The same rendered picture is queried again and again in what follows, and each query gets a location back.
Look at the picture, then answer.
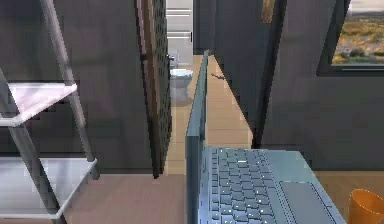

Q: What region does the brown framed wall picture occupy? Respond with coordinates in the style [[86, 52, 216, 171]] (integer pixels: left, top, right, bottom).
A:
[[261, 0, 276, 24]]

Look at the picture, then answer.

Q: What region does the grey open laptop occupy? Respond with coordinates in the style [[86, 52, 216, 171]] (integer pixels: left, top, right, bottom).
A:
[[185, 49, 348, 224]]

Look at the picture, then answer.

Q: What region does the orange bin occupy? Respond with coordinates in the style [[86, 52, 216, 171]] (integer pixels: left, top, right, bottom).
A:
[[347, 188, 384, 224]]

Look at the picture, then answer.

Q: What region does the white toilet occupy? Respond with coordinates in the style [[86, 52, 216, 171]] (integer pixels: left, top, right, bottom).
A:
[[169, 50, 194, 104]]

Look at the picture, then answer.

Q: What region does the grey metal shelf unit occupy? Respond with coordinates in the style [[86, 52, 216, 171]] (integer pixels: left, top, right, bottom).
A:
[[0, 0, 101, 224]]

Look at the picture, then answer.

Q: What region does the black framed window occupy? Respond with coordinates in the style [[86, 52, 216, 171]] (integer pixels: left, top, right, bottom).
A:
[[316, 0, 384, 78]]

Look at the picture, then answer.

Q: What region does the dark brown room door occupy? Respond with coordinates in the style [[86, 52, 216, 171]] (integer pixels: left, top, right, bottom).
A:
[[134, 0, 174, 180]]

